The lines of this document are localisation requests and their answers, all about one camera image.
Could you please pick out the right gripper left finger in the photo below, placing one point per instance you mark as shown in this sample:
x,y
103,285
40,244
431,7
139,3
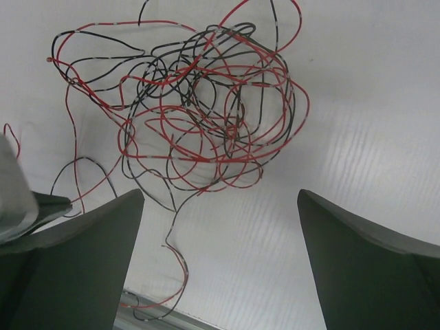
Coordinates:
x,y
71,275

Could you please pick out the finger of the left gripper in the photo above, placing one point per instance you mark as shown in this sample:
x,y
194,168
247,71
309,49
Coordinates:
x,y
50,207

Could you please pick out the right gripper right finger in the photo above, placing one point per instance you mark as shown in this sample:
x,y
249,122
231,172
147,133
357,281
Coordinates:
x,y
368,276

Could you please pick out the aluminium mounting rail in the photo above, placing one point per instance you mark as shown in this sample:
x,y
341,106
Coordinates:
x,y
139,312

